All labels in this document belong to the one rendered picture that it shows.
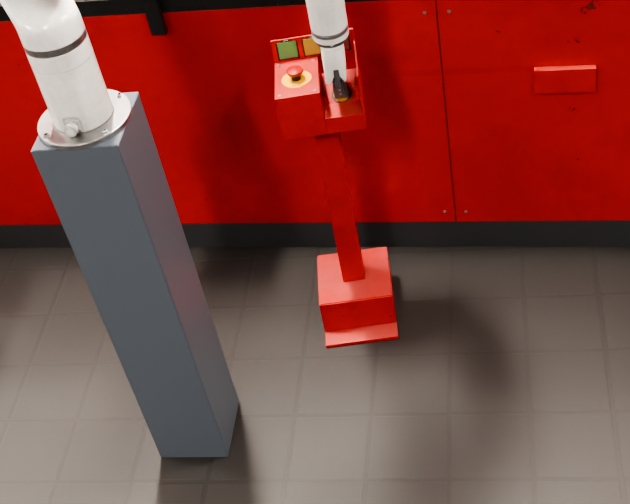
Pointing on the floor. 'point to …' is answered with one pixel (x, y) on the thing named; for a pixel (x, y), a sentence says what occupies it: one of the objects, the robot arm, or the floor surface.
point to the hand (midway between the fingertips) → (340, 89)
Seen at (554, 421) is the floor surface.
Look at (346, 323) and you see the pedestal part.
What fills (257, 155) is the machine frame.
